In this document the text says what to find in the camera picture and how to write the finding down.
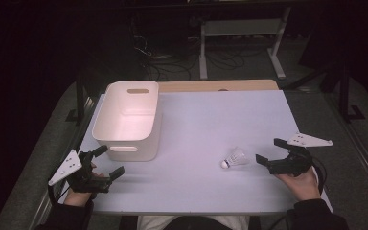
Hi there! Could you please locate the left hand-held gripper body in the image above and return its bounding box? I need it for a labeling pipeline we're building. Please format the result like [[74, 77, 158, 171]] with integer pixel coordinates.
[[48, 149, 113, 195]]

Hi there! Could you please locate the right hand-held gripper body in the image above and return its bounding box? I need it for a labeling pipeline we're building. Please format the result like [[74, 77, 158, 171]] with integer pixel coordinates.
[[267, 132, 334, 178]]

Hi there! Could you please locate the white shuttlecock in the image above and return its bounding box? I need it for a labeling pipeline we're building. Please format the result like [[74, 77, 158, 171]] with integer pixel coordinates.
[[220, 146, 250, 170]]

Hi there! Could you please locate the white plastic storage bin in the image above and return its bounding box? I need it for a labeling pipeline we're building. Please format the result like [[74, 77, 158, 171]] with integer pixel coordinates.
[[91, 80, 164, 163]]

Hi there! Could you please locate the person's left hand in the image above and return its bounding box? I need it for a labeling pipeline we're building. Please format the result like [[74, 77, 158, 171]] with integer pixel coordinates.
[[63, 162, 105, 207]]

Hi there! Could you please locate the person's right hand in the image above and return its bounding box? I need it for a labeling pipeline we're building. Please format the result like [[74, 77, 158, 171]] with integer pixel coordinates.
[[274, 165, 322, 202]]

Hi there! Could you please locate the black metal stand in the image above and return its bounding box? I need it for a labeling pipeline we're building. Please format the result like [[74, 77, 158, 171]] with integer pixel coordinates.
[[337, 61, 367, 125], [64, 72, 88, 125]]

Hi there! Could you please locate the white table cover sheet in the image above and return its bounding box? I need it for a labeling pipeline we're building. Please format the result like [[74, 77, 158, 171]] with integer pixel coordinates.
[[57, 89, 334, 216]]

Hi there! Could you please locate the person's torso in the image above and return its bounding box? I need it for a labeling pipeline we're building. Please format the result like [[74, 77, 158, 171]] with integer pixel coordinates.
[[136, 214, 252, 230]]

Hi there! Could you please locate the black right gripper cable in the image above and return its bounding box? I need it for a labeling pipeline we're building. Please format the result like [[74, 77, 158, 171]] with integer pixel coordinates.
[[311, 156, 329, 195]]

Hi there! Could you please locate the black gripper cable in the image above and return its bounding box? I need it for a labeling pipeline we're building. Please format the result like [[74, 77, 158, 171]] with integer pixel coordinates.
[[311, 156, 329, 195], [46, 182, 71, 206]]

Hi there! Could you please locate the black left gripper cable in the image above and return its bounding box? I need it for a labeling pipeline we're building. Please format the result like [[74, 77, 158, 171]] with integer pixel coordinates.
[[46, 182, 71, 206]]

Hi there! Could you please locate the tangle of floor cables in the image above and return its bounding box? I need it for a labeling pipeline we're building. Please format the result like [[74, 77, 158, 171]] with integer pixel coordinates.
[[129, 15, 269, 81]]

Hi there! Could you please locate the white metal desk frame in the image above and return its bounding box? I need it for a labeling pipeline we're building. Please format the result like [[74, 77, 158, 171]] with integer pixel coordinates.
[[198, 6, 292, 81]]

